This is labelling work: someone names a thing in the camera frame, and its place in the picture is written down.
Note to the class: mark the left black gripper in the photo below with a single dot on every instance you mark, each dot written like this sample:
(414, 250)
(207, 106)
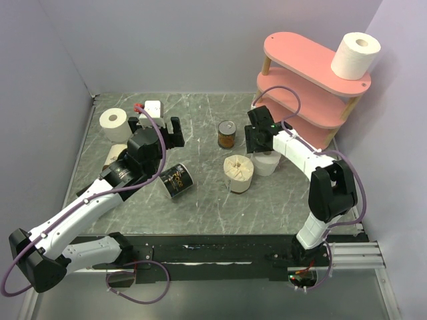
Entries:
(173, 140)

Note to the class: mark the cream paper roll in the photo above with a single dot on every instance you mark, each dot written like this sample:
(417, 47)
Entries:
(238, 173)

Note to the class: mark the printed wrapped paper roll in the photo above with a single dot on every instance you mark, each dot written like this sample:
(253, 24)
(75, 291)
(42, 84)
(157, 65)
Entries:
(113, 154)

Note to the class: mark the white paper towel roll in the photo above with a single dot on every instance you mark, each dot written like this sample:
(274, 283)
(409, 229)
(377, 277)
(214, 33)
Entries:
(114, 123)
(265, 163)
(354, 55)

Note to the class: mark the brown glass jar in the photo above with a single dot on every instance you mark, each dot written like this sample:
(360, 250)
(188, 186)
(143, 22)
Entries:
(226, 134)

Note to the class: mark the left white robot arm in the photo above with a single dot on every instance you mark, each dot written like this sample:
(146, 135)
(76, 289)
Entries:
(44, 254)

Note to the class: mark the pink three-tier shelf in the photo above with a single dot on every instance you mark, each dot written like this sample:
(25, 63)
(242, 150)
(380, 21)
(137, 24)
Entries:
(297, 85)

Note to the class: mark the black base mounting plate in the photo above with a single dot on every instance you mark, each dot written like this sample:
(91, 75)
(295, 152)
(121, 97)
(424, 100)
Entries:
(220, 257)

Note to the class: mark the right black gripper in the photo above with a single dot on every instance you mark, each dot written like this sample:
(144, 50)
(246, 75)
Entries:
(251, 146)

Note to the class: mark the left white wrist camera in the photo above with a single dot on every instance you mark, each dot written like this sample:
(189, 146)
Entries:
(154, 109)

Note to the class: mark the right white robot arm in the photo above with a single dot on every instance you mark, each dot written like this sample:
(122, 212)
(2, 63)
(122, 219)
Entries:
(332, 191)

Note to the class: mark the black wrapped paper roll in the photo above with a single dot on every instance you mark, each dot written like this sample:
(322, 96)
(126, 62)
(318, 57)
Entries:
(175, 180)

